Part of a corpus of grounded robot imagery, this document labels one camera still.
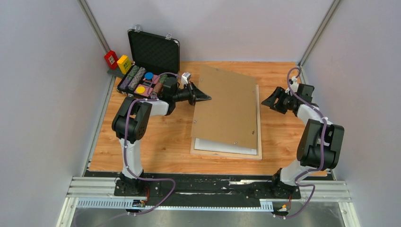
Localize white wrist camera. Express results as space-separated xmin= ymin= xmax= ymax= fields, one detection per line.
xmin=288 ymin=76 xmax=299 ymax=92
xmin=181 ymin=72 xmax=191 ymax=85

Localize blue round chip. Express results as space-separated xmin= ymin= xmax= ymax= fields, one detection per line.
xmin=144 ymin=72 xmax=154 ymax=80

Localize yellow round chip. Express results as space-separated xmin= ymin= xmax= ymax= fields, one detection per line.
xmin=135 ymin=86 xmax=146 ymax=94

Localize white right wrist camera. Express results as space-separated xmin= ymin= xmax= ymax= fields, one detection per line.
xmin=288 ymin=76 xmax=299 ymax=92

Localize red toy house block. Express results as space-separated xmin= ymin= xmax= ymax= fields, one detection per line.
xmin=104 ymin=50 xmax=119 ymax=70

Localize brown backing board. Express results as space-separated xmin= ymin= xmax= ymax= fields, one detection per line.
xmin=191 ymin=65 xmax=257 ymax=149

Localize black poker chip case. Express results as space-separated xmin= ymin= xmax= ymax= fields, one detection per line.
xmin=116 ymin=28 xmax=180 ymax=98

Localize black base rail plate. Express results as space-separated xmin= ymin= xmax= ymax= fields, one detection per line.
xmin=114 ymin=173 xmax=301 ymax=208

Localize light wooden picture frame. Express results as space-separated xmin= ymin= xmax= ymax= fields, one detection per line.
xmin=190 ymin=85 xmax=262 ymax=160

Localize black and white photo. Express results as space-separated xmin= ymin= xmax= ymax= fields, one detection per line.
xmin=194 ymin=91 xmax=258 ymax=156

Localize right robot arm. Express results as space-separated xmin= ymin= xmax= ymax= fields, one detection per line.
xmin=262 ymin=84 xmax=345 ymax=198

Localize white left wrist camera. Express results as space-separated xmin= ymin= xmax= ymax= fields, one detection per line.
xmin=181 ymin=72 xmax=191 ymax=85

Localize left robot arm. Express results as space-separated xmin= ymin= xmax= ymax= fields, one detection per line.
xmin=112 ymin=77 xmax=212 ymax=196

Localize yellow toy house block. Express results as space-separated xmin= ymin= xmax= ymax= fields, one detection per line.
xmin=117 ymin=55 xmax=132 ymax=75

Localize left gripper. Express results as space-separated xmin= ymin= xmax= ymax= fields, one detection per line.
xmin=173 ymin=81 xmax=211 ymax=106

